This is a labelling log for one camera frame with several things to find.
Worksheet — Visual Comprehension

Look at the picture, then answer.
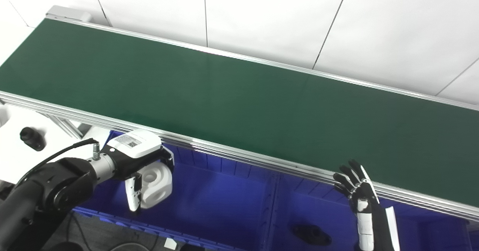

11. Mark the black plastic part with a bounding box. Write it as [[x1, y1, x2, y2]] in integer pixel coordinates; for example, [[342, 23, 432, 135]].
[[292, 224, 332, 246]]

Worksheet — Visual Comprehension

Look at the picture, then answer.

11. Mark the aluminium conveyor leg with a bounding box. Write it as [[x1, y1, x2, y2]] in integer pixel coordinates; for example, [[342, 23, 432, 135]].
[[41, 113, 85, 139]]

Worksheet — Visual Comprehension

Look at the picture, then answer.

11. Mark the blue plastic bin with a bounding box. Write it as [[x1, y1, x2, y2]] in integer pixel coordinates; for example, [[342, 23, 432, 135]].
[[268, 172, 479, 251], [73, 131, 279, 251]]

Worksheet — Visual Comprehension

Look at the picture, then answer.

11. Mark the white cylindrical plastic part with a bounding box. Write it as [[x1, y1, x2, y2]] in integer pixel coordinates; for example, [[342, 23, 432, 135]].
[[140, 161, 173, 209]]

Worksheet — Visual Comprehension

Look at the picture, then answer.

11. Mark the black round knob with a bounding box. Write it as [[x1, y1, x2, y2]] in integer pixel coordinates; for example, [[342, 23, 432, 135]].
[[19, 127, 46, 151]]

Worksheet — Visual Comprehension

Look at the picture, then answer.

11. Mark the green conveyor belt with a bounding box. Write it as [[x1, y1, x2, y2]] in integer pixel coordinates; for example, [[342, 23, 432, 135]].
[[0, 13, 479, 221], [0, 18, 479, 208]]

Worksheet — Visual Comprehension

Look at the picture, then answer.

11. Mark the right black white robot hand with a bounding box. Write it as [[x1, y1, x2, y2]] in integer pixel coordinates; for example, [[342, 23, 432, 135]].
[[333, 159, 401, 251]]

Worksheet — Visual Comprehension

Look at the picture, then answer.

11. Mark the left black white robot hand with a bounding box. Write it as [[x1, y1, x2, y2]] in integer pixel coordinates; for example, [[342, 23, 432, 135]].
[[101, 129, 175, 212]]

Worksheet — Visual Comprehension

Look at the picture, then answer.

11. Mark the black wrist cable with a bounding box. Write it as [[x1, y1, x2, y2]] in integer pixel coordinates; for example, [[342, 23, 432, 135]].
[[15, 139, 100, 184]]

